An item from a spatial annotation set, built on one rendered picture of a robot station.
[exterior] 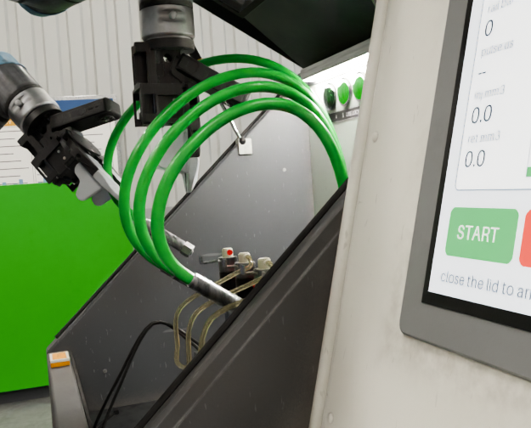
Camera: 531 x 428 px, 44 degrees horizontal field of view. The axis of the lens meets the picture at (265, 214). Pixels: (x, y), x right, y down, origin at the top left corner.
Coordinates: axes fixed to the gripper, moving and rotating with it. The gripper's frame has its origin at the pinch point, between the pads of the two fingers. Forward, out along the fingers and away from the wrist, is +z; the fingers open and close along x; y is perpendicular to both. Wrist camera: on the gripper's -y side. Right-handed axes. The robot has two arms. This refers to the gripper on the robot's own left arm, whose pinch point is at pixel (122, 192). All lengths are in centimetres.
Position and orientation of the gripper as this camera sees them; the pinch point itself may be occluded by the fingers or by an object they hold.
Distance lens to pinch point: 106.5
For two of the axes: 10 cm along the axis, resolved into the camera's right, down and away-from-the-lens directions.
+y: -6.9, 7.2, 0.9
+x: -2.8, -1.5, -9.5
